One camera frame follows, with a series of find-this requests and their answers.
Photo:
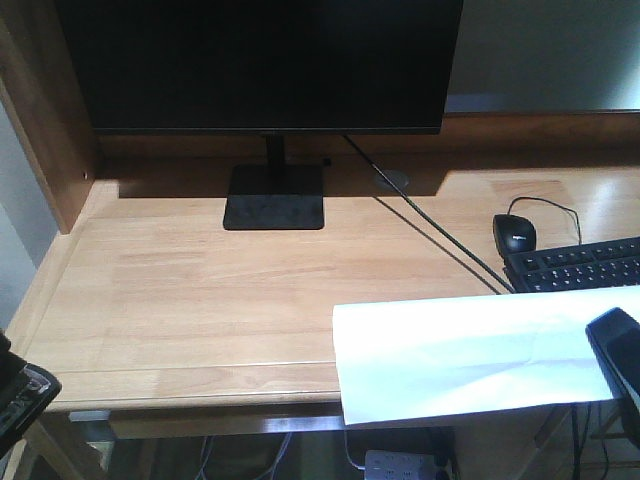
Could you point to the black computer mouse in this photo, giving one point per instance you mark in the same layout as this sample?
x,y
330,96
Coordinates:
x,y
513,234

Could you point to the black stapler orange label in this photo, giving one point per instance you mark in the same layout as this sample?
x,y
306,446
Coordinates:
x,y
26,391

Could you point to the white paper sheet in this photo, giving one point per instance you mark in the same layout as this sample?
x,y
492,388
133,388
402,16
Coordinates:
x,y
428,358

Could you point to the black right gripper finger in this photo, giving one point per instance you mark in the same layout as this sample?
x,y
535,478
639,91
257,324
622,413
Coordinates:
x,y
614,339

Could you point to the wooden desk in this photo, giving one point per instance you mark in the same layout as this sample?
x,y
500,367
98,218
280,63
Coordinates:
x,y
144,305

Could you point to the white power strip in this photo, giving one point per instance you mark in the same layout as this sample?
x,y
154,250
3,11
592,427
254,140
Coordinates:
x,y
387,465

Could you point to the black keyboard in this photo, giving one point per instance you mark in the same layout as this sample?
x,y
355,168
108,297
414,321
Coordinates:
x,y
612,263

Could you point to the black computer monitor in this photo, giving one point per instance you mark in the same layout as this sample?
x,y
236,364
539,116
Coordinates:
x,y
268,68

